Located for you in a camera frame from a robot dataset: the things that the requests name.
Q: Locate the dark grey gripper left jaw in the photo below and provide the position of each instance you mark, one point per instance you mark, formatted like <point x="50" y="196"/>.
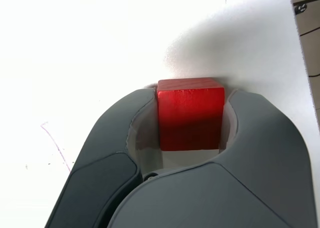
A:
<point x="107" y="143"/>

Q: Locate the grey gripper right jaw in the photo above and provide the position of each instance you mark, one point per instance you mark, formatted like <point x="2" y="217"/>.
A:
<point x="225" y="193"/>

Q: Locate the red cube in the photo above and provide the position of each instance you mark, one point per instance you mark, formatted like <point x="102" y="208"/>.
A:
<point x="191" y="115"/>

